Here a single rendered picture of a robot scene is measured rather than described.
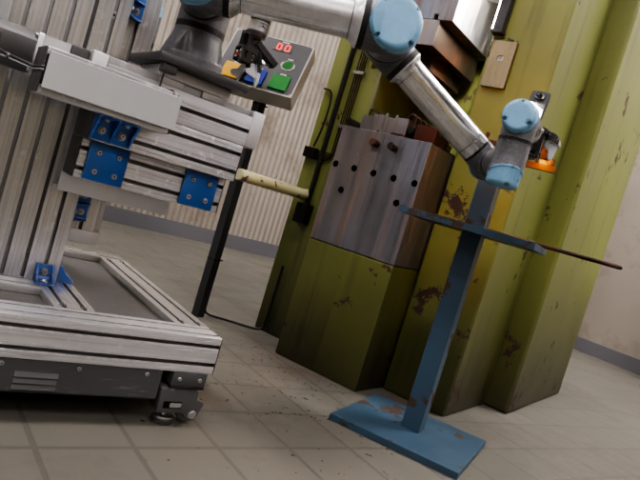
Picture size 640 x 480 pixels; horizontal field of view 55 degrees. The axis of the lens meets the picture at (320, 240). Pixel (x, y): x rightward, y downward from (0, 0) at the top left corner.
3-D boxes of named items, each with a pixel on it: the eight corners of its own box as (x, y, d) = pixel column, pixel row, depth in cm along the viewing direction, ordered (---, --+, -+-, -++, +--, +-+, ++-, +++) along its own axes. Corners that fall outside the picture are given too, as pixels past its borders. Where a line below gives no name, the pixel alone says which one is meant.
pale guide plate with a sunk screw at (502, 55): (503, 88, 222) (517, 42, 221) (479, 85, 226) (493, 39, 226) (505, 90, 223) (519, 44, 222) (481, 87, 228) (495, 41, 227)
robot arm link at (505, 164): (505, 191, 148) (519, 147, 147) (523, 191, 137) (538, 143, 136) (473, 182, 147) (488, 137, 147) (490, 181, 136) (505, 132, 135)
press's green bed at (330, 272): (354, 392, 220) (393, 266, 217) (274, 352, 241) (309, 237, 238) (419, 380, 266) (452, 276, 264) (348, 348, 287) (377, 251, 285)
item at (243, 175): (241, 182, 227) (246, 169, 226) (231, 179, 230) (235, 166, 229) (309, 202, 263) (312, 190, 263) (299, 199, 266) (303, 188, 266)
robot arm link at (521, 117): (494, 130, 136) (506, 92, 136) (501, 141, 146) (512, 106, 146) (530, 138, 133) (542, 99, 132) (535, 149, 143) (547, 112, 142)
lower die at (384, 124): (403, 139, 227) (410, 117, 227) (358, 130, 239) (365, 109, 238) (446, 164, 262) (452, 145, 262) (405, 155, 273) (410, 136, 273)
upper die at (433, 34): (431, 45, 225) (440, 20, 225) (386, 40, 237) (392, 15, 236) (471, 83, 260) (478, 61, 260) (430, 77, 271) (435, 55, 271)
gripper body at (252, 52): (230, 61, 230) (240, 29, 229) (250, 69, 235) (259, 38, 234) (240, 60, 224) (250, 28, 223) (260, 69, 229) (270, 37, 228)
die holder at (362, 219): (393, 266, 217) (431, 143, 214) (309, 236, 238) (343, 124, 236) (452, 276, 263) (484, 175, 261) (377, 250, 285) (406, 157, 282)
